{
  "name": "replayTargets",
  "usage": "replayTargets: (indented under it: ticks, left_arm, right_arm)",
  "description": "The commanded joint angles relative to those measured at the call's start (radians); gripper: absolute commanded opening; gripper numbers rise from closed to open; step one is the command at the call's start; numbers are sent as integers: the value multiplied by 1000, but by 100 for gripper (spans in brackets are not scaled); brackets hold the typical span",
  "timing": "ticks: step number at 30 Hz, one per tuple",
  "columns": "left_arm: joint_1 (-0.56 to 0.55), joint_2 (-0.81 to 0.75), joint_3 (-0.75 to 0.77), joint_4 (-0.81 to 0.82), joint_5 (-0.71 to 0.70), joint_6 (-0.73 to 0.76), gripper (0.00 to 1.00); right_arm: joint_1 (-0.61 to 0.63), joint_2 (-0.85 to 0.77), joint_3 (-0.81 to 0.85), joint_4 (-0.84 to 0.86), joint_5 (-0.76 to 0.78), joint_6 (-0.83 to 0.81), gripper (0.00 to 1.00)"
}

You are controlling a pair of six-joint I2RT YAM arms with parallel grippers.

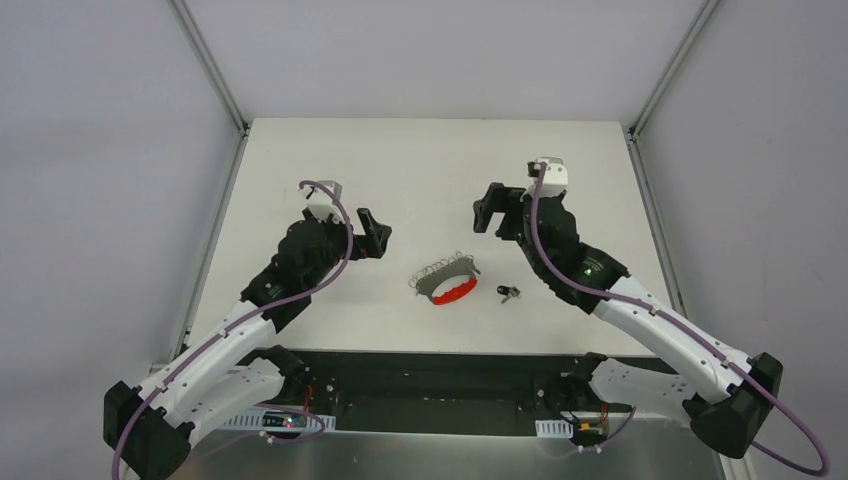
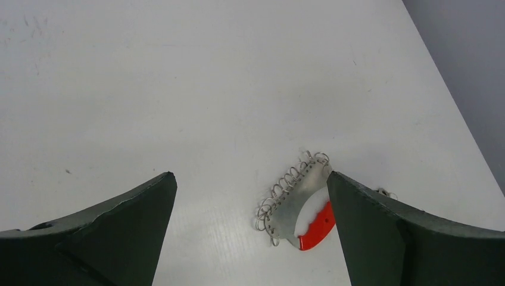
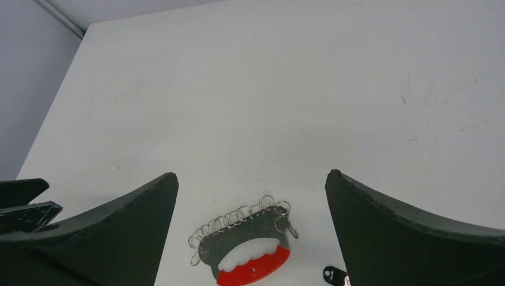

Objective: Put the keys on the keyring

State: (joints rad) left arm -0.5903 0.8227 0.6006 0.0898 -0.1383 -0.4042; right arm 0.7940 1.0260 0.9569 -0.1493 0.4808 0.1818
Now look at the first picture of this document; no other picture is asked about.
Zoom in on grey red keyring holder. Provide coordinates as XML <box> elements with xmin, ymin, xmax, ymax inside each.
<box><xmin>408</xmin><ymin>251</ymin><xmax>481</xmax><ymax>306</ymax></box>

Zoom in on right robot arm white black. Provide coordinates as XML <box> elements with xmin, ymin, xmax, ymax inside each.
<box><xmin>473</xmin><ymin>183</ymin><xmax>783</xmax><ymax>459</ymax></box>

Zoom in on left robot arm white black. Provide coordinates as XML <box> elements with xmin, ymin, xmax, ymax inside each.
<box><xmin>103</xmin><ymin>208</ymin><xmax>392</xmax><ymax>479</ymax></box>

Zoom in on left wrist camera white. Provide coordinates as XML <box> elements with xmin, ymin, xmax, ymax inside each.
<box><xmin>299</xmin><ymin>180</ymin><xmax>343</xmax><ymax>224</ymax></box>

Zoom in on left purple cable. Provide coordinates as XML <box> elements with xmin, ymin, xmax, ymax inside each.
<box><xmin>110</xmin><ymin>180</ymin><xmax>355</xmax><ymax>480</ymax></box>

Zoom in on purple cable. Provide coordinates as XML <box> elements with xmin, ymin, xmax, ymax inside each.
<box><xmin>528</xmin><ymin>162</ymin><xmax>831</xmax><ymax>478</ymax></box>
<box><xmin>110</xmin><ymin>180</ymin><xmax>355</xmax><ymax>480</ymax></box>

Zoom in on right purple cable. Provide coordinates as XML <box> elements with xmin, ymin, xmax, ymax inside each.
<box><xmin>528</xmin><ymin>162</ymin><xmax>831</xmax><ymax>478</ymax></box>

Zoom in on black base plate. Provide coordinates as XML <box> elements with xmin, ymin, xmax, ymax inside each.
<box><xmin>175</xmin><ymin>344</ymin><xmax>684</xmax><ymax>439</ymax></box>

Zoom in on left white slotted cable duct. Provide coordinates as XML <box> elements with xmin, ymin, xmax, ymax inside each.
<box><xmin>218</xmin><ymin>408</ymin><xmax>336</xmax><ymax>433</ymax></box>

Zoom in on white slotted cable duct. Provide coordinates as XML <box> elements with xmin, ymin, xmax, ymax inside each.
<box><xmin>218</xmin><ymin>408</ymin><xmax>336</xmax><ymax>433</ymax></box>
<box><xmin>535</xmin><ymin>419</ymin><xmax>574</xmax><ymax>439</ymax></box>

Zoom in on right white slotted cable duct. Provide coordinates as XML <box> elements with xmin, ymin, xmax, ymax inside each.
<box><xmin>535</xmin><ymin>419</ymin><xmax>574</xmax><ymax>439</ymax></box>

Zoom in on right aluminium frame post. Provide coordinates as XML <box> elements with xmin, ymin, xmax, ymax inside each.
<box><xmin>628</xmin><ymin>0</ymin><xmax>723</xmax><ymax>141</ymax></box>

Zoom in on aluminium frame post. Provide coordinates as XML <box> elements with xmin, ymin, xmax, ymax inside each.
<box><xmin>166</xmin><ymin>0</ymin><xmax>250</xmax><ymax>138</ymax></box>
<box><xmin>628</xmin><ymin>0</ymin><xmax>723</xmax><ymax>141</ymax></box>

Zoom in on left aluminium frame post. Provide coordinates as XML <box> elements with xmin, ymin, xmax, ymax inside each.
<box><xmin>166</xmin><ymin>0</ymin><xmax>250</xmax><ymax>138</ymax></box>

